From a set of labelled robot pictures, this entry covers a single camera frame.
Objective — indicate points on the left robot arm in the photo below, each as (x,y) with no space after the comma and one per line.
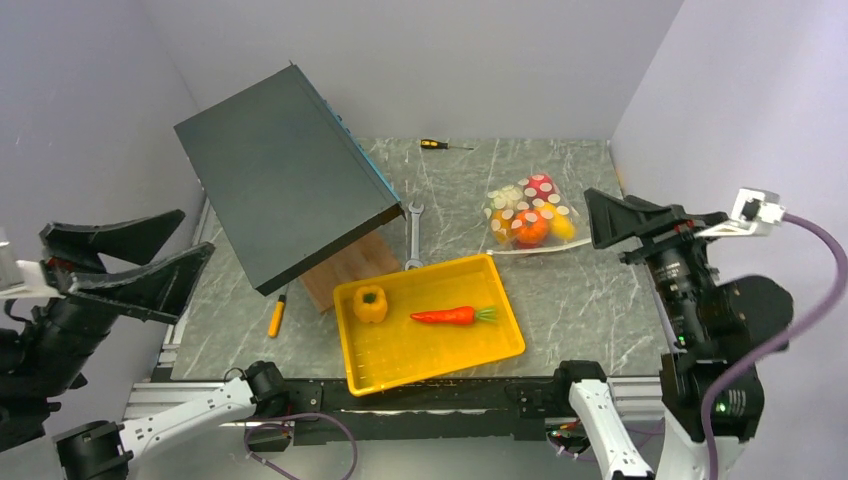
(44,367)

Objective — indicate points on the orange pumpkin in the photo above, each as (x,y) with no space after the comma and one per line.
(530,229)

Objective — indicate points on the yellow bell pepper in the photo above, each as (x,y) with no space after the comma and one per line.
(370,304)

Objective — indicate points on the orange carrot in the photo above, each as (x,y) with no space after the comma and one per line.
(460,316)

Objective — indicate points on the black yellow screwdriver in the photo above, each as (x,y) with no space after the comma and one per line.
(431,144)

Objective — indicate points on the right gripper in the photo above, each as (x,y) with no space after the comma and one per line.
(612,217)

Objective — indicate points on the brown potato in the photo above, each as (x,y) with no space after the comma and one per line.
(500,223)

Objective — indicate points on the yellow lemon squash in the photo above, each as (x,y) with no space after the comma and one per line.
(560,225)

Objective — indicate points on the aluminium rail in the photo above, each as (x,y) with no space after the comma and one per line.
(172,397)

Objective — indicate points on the black base frame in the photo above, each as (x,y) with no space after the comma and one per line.
(520,408)

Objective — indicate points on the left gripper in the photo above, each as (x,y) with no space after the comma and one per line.
(161,286)

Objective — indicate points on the yellow plastic tray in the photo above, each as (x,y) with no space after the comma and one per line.
(400,351)

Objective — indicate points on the clear zip top bag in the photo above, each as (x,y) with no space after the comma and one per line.
(511,196)

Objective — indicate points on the wooden block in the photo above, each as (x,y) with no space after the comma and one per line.
(368,257)

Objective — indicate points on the red bell pepper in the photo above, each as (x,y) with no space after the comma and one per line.
(539,188)

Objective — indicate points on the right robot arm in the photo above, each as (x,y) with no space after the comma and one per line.
(712,401)

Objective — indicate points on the dark grey box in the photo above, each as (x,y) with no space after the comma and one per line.
(289,183)

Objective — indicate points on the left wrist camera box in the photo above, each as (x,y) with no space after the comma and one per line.
(24,279)

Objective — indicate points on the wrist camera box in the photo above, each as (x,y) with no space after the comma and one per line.
(754,213)
(24,279)

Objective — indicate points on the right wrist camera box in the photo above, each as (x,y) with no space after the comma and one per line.
(754,213)

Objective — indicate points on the silver wrench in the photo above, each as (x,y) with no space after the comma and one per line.
(413,220)

